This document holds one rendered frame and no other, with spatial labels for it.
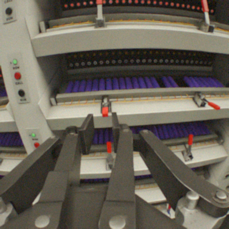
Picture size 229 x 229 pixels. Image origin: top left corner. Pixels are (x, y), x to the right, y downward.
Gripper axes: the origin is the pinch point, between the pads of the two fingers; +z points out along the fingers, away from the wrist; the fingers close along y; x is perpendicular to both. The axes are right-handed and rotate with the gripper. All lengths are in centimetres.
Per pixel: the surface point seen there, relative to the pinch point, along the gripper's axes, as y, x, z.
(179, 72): 26.2, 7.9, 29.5
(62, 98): -11.7, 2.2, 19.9
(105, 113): 0.2, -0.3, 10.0
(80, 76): -8.1, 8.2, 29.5
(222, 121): 45, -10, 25
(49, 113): -15.2, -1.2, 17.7
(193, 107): 24.0, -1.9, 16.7
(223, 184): 50, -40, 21
